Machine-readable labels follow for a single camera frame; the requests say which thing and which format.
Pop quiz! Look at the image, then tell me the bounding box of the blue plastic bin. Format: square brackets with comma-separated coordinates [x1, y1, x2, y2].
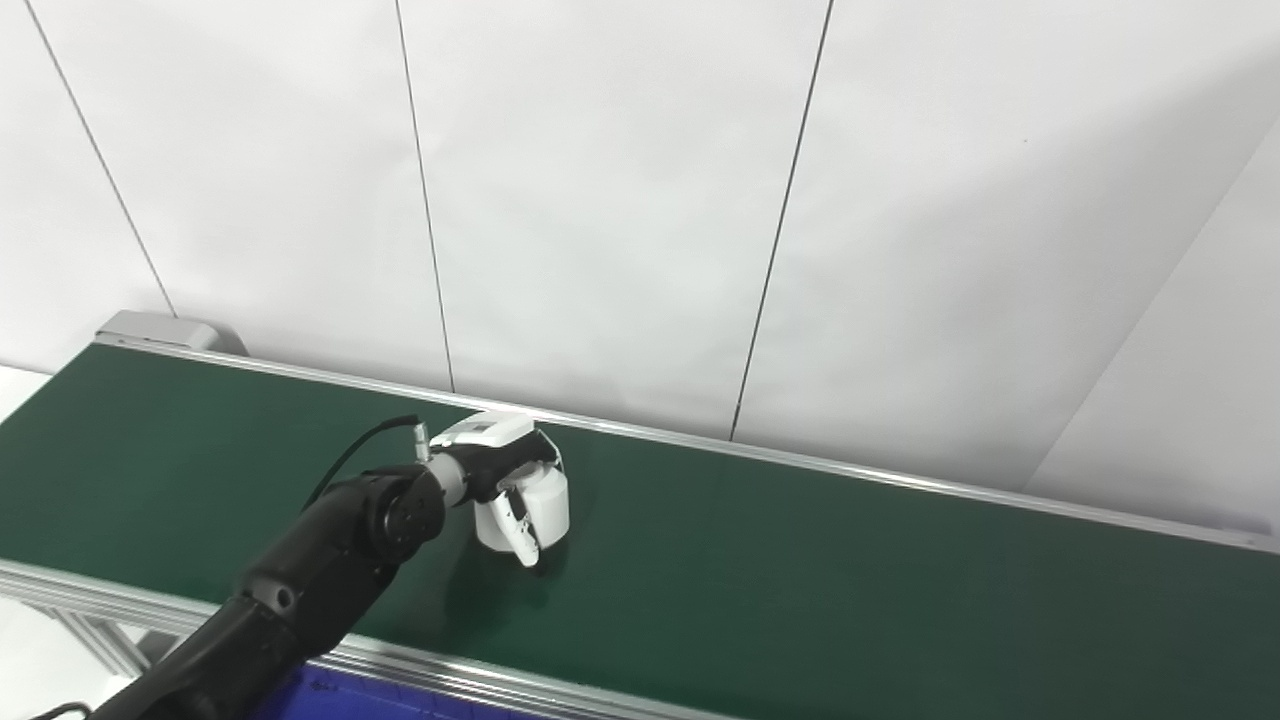
[250, 662, 546, 720]

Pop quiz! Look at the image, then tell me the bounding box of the white faceted plastic part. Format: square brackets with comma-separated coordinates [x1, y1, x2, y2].
[473, 462, 571, 554]

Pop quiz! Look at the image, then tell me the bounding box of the green conveyor belt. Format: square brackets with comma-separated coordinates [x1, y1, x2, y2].
[0, 335, 1280, 720]
[0, 343, 1280, 720]

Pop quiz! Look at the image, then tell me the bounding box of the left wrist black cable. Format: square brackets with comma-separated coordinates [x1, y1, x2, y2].
[300, 415, 431, 511]

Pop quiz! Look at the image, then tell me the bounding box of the grey conveyor end housing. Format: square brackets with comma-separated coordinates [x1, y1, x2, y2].
[95, 310, 248, 358]

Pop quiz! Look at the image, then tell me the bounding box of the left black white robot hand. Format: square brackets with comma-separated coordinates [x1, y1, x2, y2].
[430, 410, 568, 569]

